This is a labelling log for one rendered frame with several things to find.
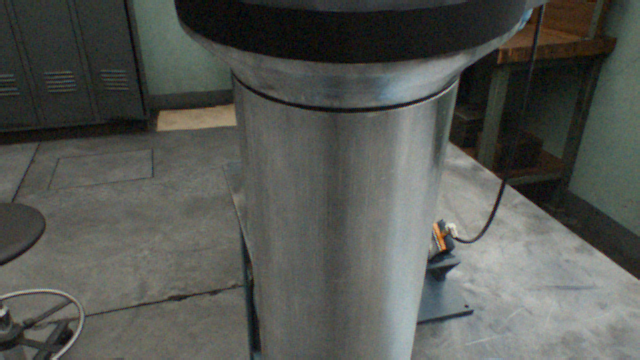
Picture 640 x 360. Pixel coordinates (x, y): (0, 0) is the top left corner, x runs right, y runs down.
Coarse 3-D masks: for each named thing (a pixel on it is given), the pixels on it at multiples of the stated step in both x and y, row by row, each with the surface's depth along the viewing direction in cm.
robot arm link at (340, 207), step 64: (192, 0) 14; (256, 0) 13; (320, 0) 12; (384, 0) 12; (448, 0) 12; (512, 0) 14; (256, 64) 14; (320, 64) 13; (384, 64) 13; (448, 64) 14; (256, 128) 17; (320, 128) 16; (384, 128) 16; (448, 128) 18; (256, 192) 19; (320, 192) 17; (384, 192) 18; (256, 256) 22; (320, 256) 19; (384, 256) 20; (320, 320) 22; (384, 320) 22
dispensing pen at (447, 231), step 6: (438, 222) 73; (444, 222) 73; (444, 228) 70; (450, 228) 69; (444, 234) 71; (450, 234) 69; (456, 234) 69; (438, 240) 73; (444, 240) 72; (450, 240) 72; (450, 246) 72; (444, 252) 72
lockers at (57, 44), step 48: (0, 0) 291; (48, 0) 298; (96, 0) 301; (0, 48) 302; (48, 48) 308; (96, 48) 314; (0, 96) 313; (48, 96) 320; (96, 96) 328; (144, 96) 337; (0, 144) 329
